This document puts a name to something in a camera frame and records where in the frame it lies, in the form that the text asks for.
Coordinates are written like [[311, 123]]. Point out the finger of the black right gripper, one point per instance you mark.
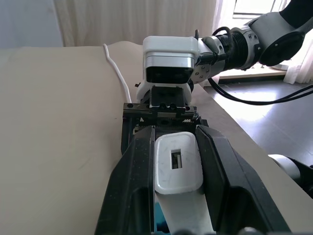
[[127, 137]]

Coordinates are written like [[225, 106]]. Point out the white and black robot part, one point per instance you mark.
[[291, 169]]

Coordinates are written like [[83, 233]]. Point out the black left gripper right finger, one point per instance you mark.
[[234, 181]]

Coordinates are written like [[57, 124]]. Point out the white USB charger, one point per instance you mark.
[[178, 178]]

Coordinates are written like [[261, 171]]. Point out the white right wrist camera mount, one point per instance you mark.
[[168, 49]]

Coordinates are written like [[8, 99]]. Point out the white sheer curtain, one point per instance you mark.
[[137, 19]]

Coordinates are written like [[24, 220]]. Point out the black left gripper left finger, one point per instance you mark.
[[129, 176]]

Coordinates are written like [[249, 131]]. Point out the window with dark frame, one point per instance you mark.
[[259, 8]]

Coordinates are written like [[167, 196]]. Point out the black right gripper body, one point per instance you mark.
[[167, 96]]

